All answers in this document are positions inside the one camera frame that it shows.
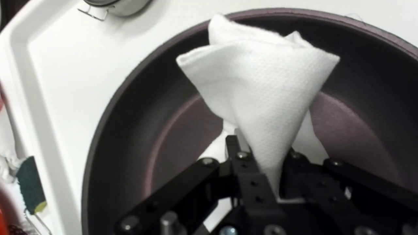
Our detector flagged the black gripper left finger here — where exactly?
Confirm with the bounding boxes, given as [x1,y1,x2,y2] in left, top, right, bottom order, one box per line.
[114,136,276,235]

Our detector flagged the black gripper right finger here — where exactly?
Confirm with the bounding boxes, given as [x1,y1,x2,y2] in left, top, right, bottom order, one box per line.
[280,150,418,235]

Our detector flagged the white tea towel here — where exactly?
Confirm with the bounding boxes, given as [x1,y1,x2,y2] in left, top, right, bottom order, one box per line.
[176,16,340,194]

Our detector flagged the black frying pan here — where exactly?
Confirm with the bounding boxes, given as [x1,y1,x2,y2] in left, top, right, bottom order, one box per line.
[82,8,418,235]

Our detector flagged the red plate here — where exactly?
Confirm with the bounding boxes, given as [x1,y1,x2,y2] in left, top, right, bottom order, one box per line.
[0,190,27,235]

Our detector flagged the round steel tin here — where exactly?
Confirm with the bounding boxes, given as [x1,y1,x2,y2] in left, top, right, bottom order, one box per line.
[80,0,152,21]

